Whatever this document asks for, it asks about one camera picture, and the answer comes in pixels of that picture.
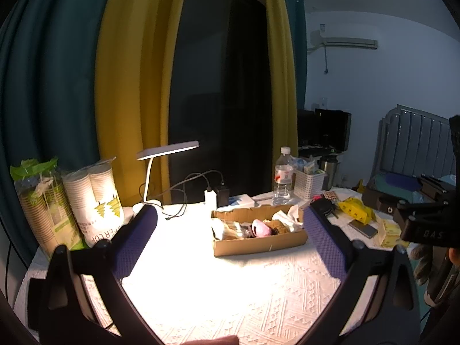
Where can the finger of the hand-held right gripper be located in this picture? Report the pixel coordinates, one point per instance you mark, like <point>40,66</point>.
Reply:
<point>379,203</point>
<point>404,182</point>

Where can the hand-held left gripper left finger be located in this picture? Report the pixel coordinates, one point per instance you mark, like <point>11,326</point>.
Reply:
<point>134,244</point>

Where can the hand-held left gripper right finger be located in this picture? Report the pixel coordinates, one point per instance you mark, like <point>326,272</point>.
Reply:
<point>325,244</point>

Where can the white paper towel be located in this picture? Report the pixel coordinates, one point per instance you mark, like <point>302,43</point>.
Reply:
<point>287,219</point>

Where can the brown plush toy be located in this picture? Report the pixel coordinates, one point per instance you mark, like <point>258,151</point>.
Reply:
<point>277,226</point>

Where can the pink plush toy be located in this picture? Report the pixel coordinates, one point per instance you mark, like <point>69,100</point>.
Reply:
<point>261,228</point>

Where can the cardboard box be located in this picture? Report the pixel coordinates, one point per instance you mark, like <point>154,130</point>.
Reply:
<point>258,246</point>

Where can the clear plastic packet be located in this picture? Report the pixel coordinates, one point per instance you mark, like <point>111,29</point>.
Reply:
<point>233,228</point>

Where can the person's right hand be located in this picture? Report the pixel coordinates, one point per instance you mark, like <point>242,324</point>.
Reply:
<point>454,257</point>

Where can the person's left hand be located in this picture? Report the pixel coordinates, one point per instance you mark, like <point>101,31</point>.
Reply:
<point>212,340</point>

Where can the teal seat cushion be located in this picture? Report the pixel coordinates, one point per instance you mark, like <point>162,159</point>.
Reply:
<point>379,183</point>

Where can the yellow plastic bag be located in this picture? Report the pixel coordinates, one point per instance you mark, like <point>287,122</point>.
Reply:
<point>355,209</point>

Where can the grey smartphone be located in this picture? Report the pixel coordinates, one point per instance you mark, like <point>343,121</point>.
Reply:
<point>363,228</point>

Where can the grey fuzzy cloth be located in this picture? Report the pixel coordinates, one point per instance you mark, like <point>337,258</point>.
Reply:
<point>424,262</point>

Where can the pale yellow packet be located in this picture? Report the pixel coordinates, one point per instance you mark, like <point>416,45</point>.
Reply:
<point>390,231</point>

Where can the black pouch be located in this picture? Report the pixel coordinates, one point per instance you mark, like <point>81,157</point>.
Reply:
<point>323,207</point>

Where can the grey slatted chair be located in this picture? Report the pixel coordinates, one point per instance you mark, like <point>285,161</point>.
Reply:
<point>417,143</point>

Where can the white desk lamp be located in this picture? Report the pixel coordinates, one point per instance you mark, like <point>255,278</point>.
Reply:
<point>151,206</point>

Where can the patterned card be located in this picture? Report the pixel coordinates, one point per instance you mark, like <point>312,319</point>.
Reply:
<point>330,196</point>

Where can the white paper cup pack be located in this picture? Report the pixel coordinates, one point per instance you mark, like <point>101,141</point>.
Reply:
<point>95,201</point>

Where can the steel thermos mug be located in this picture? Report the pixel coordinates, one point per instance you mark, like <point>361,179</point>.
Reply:
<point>329,170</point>

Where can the white woven basket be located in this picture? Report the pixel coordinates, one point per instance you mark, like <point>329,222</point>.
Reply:
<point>309,185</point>

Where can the white paper sheet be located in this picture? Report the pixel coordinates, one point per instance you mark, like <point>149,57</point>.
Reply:
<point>264,197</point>

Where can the clear water bottle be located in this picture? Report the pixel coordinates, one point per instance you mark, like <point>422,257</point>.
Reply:
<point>283,179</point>

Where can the assorted small packets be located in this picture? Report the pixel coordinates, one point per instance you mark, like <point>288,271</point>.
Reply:
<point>307,165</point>

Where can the white charger plug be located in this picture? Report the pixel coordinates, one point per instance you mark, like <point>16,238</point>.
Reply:
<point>210,198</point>

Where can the black monitor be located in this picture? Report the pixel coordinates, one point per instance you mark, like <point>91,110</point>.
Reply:
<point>327,129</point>

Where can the green paper cup pack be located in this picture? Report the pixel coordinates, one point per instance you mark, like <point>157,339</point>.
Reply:
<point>46,208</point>

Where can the blue and white box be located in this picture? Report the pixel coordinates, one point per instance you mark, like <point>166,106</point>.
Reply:
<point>240,200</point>

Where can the black power adapter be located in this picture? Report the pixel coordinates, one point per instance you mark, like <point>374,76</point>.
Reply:
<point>222,194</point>

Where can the white air conditioner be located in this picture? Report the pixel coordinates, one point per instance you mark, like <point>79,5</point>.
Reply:
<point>345,37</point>

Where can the narrow yellow curtain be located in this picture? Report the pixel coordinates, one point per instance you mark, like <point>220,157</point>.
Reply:
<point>282,79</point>

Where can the wide yellow curtain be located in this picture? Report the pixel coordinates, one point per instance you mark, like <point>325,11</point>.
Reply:
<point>133,79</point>

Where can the narrow teal curtain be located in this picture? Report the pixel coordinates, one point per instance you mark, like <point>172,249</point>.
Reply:
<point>300,43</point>

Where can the dark window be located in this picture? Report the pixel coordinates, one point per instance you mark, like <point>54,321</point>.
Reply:
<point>219,79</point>

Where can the wide teal curtain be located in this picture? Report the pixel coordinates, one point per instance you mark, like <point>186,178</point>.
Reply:
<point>46,79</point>

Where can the white wall socket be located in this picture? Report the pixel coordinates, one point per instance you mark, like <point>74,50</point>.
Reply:
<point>325,101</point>

